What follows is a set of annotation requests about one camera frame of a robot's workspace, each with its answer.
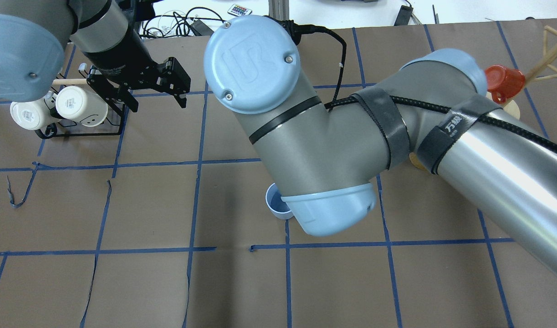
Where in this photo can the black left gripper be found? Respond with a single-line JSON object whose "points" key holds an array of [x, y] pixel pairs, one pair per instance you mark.
{"points": [[117, 55]]}

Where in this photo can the light blue plastic cup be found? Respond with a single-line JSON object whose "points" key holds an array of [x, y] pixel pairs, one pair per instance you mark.
{"points": [[276, 205]]}

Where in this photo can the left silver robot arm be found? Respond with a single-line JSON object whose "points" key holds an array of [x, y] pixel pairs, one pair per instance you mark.
{"points": [[35, 33]]}

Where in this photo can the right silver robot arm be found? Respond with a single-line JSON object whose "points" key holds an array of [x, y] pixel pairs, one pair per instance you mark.
{"points": [[322, 156]]}

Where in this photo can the small remote control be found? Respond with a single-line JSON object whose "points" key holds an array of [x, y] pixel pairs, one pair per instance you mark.
{"points": [[237, 10]]}

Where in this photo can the wooden rack rod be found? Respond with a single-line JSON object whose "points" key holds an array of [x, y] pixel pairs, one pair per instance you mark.
{"points": [[68, 81]]}

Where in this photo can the white mug left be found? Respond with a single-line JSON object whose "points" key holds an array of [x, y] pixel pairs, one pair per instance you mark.
{"points": [[81, 106]]}

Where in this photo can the white mug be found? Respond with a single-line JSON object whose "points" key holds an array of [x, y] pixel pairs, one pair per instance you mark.
{"points": [[81, 106], [33, 115]]}

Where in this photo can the white mug right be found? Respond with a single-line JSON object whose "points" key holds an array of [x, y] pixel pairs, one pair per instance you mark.
{"points": [[33, 115]]}

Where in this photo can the orange mug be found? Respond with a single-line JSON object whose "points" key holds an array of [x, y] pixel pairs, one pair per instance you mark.
{"points": [[503, 82]]}

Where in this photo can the aluminium frame post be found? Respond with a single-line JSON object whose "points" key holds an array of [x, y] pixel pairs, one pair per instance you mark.
{"points": [[279, 9]]}

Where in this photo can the black wire cup rack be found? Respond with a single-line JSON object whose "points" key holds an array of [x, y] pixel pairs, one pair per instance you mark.
{"points": [[112, 126]]}

